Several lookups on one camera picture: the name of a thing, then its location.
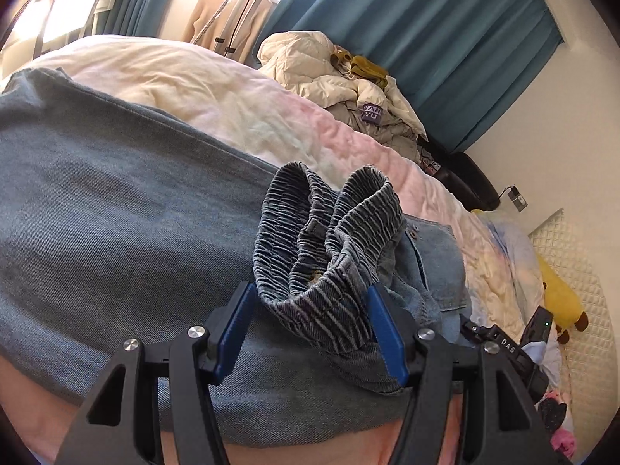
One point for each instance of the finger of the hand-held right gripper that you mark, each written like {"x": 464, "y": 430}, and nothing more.
{"x": 471, "y": 334}

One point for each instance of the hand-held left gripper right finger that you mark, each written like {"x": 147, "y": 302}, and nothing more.
{"x": 387, "y": 339}

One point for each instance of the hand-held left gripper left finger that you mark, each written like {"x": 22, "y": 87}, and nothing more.
{"x": 235, "y": 334}

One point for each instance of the grey blue denim jeans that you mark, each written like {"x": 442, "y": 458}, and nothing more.
{"x": 121, "y": 227}

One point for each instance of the dark star print cloth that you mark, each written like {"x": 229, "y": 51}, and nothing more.
{"x": 551, "y": 411}

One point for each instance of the yellow plush toy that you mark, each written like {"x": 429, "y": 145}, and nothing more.
{"x": 562, "y": 295}

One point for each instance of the pastel pillow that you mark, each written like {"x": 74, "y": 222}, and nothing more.
{"x": 513, "y": 252}

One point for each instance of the pink cloth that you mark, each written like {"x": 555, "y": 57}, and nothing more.
{"x": 563, "y": 443}

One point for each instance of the white quilted headboard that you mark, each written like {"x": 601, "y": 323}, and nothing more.
{"x": 581, "y": 261}

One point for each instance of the pastel tie-dye blanket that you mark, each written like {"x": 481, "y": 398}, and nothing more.
{"x": 218, "y": 92}

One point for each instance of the mustard yellow garment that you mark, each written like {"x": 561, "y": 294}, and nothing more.
{"x": 370, "y": 68}

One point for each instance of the white down jacket pile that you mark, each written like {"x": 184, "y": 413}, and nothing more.
{"x": 300, "y": 63}

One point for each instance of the wide teal curtain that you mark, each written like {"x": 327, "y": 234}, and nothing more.
{"x": 436, "y": 24}

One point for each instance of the metal garment steamer stand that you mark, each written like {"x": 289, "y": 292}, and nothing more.
{"x": 242, "y": 14}

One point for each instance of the beige hanging garment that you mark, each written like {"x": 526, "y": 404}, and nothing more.
{"x": 208, "y": 14}

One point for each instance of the white desk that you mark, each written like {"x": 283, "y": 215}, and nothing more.
{"x": 104, "y": 0}

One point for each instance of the wall socket with charger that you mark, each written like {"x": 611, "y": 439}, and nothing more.
{"x": 516, "y": 198}

